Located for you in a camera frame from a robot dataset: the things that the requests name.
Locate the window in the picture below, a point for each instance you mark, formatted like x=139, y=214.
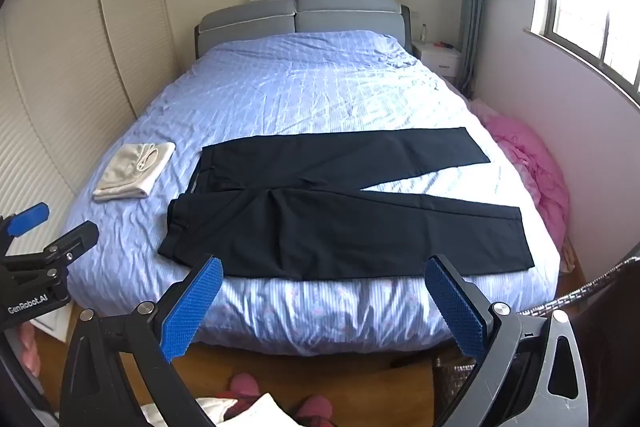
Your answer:
x=575, y=7

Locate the pink slipper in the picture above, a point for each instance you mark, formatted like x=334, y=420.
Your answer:
x=315, y=409
x=245, y=384

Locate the black pants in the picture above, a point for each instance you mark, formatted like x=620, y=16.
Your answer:
x=300, y=227

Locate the folded beige cloth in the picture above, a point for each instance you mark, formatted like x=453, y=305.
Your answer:
x=132, y=169

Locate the floral striped bed sheet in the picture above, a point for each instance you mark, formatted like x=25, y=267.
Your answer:
x=325, y=82

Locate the grey padded headboard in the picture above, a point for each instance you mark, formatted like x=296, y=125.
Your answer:
x=260, y=24

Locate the white nightstand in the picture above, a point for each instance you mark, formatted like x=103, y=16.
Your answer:
x=442, y=57

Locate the pink blanket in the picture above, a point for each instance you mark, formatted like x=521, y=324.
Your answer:
x=525, y=157

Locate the dark wicker basket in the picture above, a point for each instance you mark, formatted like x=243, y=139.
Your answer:
x=450, y=382

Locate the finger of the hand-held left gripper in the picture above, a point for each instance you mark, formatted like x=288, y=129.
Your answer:
x=30, y=217
x=75, y=241

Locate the white cloth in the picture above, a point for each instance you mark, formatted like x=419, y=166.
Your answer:
x=260, y=409

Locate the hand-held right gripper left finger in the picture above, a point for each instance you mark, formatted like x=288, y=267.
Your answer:
x=192, y=307

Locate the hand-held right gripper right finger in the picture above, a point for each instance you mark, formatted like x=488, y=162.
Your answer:
x=457, y=312

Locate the cream louvred wardrobe door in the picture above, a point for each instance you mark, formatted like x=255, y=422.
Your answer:
x=135, y=7
x=55, y=57

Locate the person's left hand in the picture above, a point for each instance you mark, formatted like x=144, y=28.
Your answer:
x=29, y=352

